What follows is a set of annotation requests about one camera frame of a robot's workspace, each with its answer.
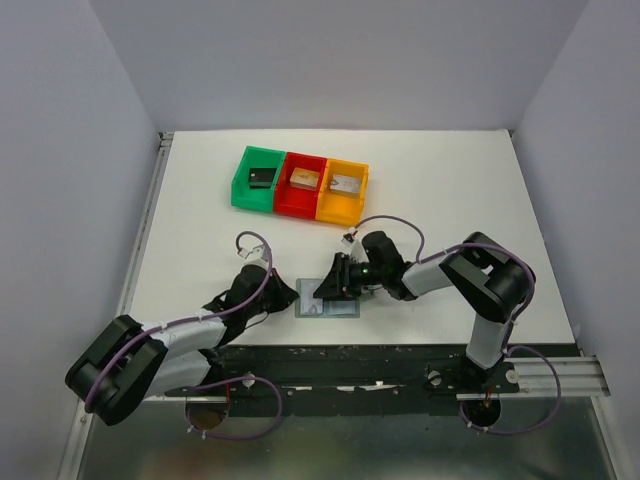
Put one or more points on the aluminium frame rail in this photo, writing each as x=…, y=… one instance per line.
x=81, y=425

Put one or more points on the silver credit card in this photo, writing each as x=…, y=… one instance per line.
x=311, y=307

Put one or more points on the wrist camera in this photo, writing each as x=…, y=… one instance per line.
x=351, y=244
x=258, y=259

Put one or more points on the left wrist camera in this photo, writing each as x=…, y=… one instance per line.
x=258, y=259

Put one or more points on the green leather card holder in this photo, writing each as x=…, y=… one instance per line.
x=332, y=308

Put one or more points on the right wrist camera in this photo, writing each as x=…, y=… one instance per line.
x=351, y=244

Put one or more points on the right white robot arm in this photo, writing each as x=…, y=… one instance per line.
x=496, y=284

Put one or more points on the black card stack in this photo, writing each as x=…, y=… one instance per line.
x=261, y=178

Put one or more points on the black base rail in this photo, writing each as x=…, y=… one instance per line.
x=348, y=380

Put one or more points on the silver card stack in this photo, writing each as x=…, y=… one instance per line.
x=345, y=185

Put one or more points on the green plastic bin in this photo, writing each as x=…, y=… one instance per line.
x=255, y=199

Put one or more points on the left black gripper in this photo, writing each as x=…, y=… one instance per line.
x=285, y=295

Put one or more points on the yellow plastic bin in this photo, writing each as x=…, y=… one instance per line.
x=340, y=209

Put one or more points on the copper card stack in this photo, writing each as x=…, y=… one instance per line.
x=304, y=179

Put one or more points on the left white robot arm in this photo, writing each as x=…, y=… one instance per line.
x=129, y=362

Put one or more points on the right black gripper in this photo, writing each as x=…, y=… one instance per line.
x=337, y=284

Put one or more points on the red plastic bin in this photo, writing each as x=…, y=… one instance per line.
x=297, y=188

